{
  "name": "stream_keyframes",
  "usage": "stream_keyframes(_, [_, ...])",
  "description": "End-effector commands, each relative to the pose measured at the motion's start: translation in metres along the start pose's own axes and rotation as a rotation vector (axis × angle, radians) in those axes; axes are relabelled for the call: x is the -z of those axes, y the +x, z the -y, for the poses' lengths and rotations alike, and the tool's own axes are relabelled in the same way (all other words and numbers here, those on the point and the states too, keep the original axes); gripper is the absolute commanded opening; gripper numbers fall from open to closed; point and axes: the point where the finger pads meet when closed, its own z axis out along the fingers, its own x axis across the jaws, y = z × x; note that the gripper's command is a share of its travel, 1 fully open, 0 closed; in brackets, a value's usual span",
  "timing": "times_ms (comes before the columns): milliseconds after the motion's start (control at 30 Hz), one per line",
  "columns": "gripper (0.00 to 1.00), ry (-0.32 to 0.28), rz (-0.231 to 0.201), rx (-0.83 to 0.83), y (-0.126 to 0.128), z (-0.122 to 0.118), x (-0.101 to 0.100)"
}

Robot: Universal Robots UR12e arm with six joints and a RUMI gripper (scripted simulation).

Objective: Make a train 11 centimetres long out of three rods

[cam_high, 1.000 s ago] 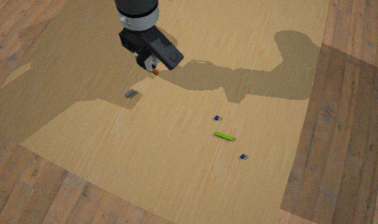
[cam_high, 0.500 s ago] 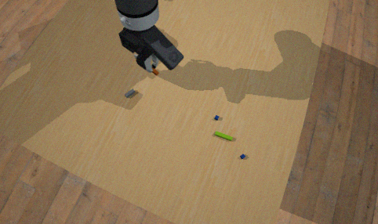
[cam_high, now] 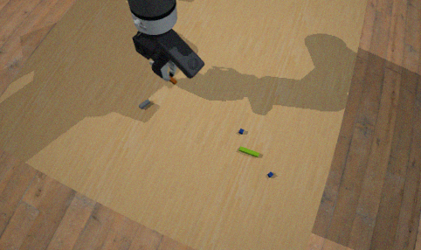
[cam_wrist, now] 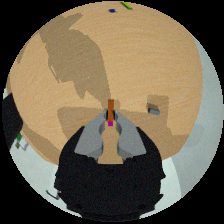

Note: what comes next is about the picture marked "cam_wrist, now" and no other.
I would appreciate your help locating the lime green rod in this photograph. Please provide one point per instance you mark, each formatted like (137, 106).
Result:
(126, 5)

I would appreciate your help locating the orange rod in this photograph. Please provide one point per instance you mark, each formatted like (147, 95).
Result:
(110, 109)

